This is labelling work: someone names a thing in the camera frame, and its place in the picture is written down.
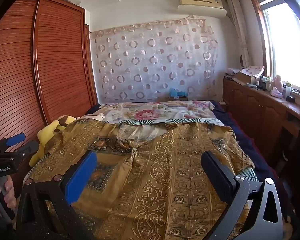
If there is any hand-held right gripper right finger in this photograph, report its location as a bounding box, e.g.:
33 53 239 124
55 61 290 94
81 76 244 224
201 151 283 240

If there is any cardboard box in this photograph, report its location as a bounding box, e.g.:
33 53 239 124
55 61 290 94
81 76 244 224
236 71 257 85

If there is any wooden slatted wardrobe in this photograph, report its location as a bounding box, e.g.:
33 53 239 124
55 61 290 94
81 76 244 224
0 0 98 170

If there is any wooden side cabinet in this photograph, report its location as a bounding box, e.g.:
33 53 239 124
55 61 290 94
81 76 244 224
222 76 300 180

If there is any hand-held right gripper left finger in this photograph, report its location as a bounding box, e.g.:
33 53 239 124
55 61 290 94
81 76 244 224
16 151 98 240

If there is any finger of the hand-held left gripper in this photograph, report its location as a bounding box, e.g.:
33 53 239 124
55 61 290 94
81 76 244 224
5 141 39 158
0 133 26 153

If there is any cream pink cloth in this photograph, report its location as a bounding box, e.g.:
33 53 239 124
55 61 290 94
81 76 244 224
86 113 105 122

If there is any person's left hand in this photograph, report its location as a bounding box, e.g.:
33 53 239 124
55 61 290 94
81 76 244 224
0 177 17 212

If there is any wooden framed window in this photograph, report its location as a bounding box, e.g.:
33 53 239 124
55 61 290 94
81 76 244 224
249 0 300 93

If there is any yellow plush toy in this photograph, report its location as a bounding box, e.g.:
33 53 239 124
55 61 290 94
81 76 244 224
29 115 77 167

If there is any pink dotted cloth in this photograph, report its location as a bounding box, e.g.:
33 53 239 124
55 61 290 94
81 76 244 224
241 65 265 78

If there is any gold patterned shirt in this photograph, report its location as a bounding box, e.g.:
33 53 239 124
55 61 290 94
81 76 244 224
22 119 259 240

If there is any leaf print bed sheet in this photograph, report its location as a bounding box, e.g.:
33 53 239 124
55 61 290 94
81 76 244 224
30 117 260 184

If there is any circle patterned sheer curtain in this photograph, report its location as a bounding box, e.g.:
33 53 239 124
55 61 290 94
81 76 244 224
90 17 220 103

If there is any white window curtain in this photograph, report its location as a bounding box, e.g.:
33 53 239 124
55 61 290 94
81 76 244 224
226 0 253 70

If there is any dark blue bedding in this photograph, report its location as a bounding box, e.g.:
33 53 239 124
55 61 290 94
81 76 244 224
86 101 294 227

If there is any blue toy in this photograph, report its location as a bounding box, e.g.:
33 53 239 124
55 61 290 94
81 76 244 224
169 88 188 101

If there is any floral blanket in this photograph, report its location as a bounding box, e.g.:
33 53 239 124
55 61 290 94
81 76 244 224
81 100 225 127

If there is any wall air conditioner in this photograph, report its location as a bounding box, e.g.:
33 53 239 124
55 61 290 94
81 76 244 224
177 0 227 18

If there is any pink container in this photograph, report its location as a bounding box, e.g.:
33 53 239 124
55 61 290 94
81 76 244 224
273 75 283 91

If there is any white bottle with green cap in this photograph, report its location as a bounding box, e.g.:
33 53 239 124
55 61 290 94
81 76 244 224
285 81 293 100

